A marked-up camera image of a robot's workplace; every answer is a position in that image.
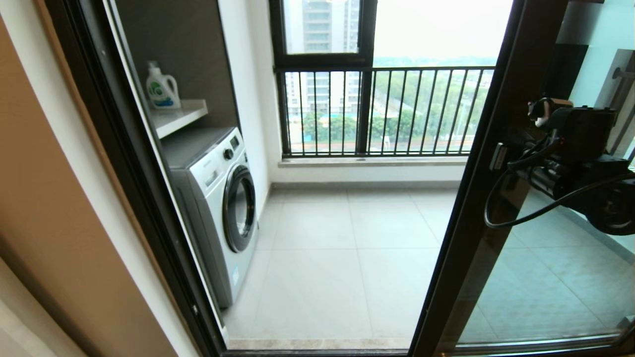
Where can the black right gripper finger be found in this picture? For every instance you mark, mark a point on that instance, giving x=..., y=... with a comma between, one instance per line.
x=503, y=163
x=503, y=150

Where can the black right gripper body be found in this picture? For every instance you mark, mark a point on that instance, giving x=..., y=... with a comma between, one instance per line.
x=570, y=176

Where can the dark framed sliding glass door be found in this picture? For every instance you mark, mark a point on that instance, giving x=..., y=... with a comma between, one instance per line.
x=496, y=99

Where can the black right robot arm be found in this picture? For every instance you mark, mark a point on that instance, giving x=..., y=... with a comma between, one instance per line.
x=615, y=208

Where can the stone window sill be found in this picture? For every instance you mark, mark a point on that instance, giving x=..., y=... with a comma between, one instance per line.
x=372, y=161

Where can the stone door threshold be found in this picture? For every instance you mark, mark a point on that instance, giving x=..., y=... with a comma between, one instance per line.
x=322, y=343

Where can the silver front-load washing machine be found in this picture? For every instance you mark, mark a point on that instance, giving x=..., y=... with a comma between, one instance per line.
x=218, y=198

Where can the white cabinet shelf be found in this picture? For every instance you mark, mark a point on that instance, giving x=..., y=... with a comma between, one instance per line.
x=178, y=116

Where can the built-in laundry cabinet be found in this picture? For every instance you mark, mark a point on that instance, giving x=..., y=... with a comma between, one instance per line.
x=188, y=49

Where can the white laundry detergent bottle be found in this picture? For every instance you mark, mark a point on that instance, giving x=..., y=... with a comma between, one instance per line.
x=161, y=91

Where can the beige curtain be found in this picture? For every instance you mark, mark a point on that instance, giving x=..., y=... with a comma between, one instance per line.
x=20, y=327

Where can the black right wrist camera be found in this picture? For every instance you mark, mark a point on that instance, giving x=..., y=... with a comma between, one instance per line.
x=585, y=131

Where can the white right camera plug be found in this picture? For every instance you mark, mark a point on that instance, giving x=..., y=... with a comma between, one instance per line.
x=538, y=111

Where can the dark window frame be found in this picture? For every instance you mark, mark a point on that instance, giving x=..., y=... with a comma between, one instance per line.
x=322, y=62

